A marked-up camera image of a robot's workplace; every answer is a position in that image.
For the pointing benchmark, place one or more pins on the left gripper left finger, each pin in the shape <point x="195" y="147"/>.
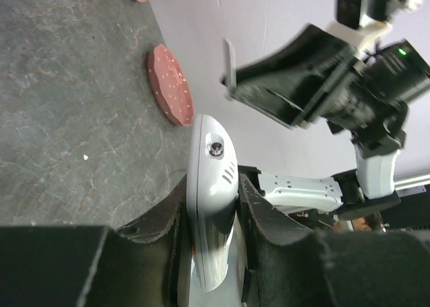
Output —
<point x="146" y="262"/>

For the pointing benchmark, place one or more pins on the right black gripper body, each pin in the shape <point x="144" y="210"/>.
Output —
<point x="336" y="91"/>

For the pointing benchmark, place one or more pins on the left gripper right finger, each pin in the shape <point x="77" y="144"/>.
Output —
<point x="290" y="265"/>

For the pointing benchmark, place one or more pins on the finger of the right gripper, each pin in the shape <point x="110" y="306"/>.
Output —
<point x="266" y="85"/>

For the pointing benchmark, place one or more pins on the white remote control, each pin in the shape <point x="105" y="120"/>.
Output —
<point x="211" y="192"/>

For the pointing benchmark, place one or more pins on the white remote battery cover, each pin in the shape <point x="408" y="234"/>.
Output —
<point x="230" y="76"/>

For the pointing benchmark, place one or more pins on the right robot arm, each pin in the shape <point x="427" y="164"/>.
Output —
<point x="398" y="75"/>

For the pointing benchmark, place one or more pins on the person in background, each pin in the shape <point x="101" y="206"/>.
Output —
<point x="370" y="223"/>

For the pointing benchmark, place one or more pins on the pink dotted plate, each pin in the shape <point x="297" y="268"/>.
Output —
<point x="169" y="86"/>

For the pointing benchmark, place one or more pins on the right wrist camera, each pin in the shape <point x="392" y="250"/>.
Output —
<point x="363" y="23"/>

